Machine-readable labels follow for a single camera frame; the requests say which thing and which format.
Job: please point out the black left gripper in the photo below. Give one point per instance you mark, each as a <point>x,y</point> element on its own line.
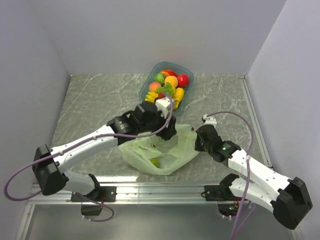
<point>170,130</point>

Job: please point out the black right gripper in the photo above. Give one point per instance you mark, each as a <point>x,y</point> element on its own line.
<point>197,146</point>

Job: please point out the pink orange peach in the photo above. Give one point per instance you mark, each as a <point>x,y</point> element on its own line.
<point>154,86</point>

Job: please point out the pale green plastic bag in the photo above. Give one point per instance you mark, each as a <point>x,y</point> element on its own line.
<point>171,154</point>

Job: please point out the green grape bunch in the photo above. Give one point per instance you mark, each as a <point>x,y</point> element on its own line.
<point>166,88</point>

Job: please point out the yellow banana bunch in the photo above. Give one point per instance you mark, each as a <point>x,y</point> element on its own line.
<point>152,97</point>

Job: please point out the orange round fruit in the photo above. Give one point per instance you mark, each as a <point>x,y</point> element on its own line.
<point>172,80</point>

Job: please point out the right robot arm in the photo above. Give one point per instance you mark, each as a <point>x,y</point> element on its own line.
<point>288,199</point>

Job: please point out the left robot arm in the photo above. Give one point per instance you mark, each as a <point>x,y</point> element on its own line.
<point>52,167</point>

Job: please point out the green round fruit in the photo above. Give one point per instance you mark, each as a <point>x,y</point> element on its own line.
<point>160,78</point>

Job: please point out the yellow mango in tray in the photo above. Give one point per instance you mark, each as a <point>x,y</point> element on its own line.
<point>178,97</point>

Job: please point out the red orange mango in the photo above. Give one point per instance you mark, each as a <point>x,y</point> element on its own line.
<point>168,72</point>

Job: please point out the red apple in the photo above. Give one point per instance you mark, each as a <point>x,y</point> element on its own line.
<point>183,80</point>

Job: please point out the teal plastic tray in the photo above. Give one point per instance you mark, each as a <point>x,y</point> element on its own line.
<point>174,67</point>

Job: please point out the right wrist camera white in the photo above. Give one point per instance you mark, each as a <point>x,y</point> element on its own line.
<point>209,120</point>

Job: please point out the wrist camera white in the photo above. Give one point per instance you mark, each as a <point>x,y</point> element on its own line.
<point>209,120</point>
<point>165,104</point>

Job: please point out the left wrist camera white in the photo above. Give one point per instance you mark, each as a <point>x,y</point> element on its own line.
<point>165,104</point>

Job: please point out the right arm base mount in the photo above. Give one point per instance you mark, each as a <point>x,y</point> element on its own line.
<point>221,193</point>

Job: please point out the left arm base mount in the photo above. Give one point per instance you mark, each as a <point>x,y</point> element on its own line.
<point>93,204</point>

